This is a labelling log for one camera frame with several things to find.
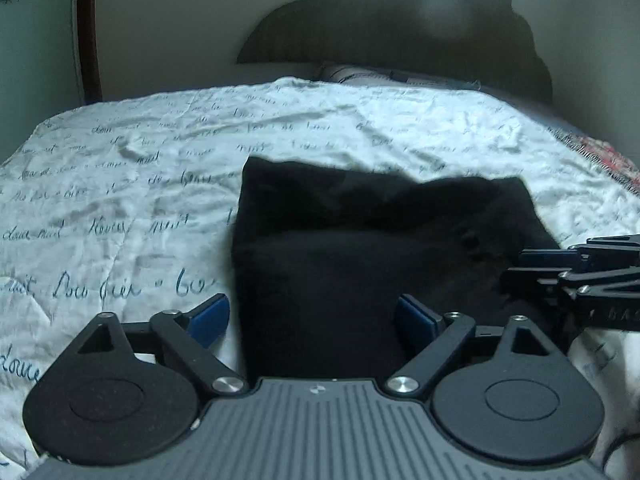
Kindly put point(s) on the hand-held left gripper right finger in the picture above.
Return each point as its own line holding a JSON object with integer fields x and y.
{"x": 414, "y": 324}

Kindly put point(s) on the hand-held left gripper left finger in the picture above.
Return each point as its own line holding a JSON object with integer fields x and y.
{"x": 212, "y": 319}

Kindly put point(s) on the white script-print bedspread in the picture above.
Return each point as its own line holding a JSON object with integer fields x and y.
{"x": 125, "y": 185}

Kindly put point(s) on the striped grey pillow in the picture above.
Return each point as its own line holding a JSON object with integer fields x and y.
{"x": 360, "y": 74}

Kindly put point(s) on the dark scalloped headboard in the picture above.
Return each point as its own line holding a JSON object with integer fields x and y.
{"x": 400, "y": 25}

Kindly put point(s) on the black pants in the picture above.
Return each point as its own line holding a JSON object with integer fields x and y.
{"x": 325, "y": 260}

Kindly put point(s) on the brown wooden frame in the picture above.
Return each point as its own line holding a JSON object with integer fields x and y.
{"x": 89, "y": 35}

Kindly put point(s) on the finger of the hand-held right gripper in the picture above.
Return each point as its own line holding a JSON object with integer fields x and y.
{"x": 530, "y": 281}
{"x": 545, "y": 258}

